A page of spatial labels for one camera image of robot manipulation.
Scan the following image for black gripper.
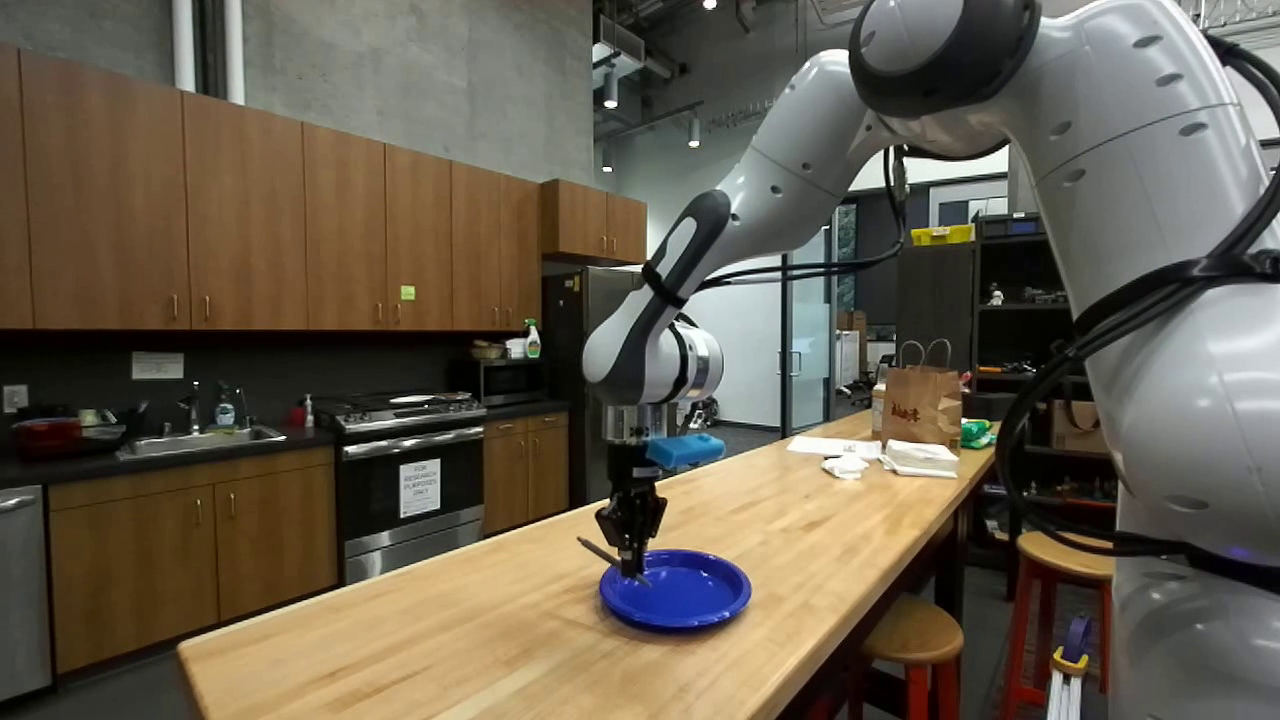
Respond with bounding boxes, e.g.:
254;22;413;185
590;457;672;578

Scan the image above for blue plastic plate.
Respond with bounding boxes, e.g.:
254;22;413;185
597;549;757;637

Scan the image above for narrow wooden base cabinet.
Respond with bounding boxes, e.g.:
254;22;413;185
481;408;577;537

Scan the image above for black microwave oven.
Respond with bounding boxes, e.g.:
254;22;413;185
473;357;548;403

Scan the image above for flat white paper sheet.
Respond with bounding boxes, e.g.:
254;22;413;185
785;433;882;464

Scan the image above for white paper notice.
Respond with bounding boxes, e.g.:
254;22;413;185
395;457;445;525

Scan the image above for stainless steel oven range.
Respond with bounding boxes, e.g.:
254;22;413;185
332;389;491;587

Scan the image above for white napkin stack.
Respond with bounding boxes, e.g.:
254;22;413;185
879;436;958;480

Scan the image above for round wooden stool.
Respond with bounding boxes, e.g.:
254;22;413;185
858;595;966;720

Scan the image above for brown paper bag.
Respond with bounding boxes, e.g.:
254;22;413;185
877;336;966;453

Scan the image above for dark shelving unit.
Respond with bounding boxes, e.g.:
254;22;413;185
890;210;1072;403

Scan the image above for yellow box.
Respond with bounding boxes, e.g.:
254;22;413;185
909;221;980;252

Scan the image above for wooden stool with red legs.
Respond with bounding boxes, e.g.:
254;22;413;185
999;529;1117;720

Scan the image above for kitchen sink with faucet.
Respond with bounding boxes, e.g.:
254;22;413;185
115;375;292;464

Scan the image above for wide wooden base cabinet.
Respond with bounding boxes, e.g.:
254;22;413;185
44;445;340;674

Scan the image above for white blue yellow pole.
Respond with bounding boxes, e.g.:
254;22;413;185
1043;610;1101;720

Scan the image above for dark red cooking pot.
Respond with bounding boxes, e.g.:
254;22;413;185
11;408;132;464

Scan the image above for stainless steel dishwasher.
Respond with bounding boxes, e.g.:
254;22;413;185
0;480;55;707

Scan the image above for small wooden wall cabinet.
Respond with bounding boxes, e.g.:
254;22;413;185
534;176;651;263

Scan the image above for white wall outlet plate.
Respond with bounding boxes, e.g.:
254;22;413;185
127;346;189;383

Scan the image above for long wooden wall cabinets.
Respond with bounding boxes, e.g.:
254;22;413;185
0;44;542;336

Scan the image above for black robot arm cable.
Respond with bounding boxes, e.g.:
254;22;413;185
993;31;1280;595

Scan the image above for white wall pipe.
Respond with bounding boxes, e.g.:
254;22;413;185
169;0;200;96
220;0;252;109

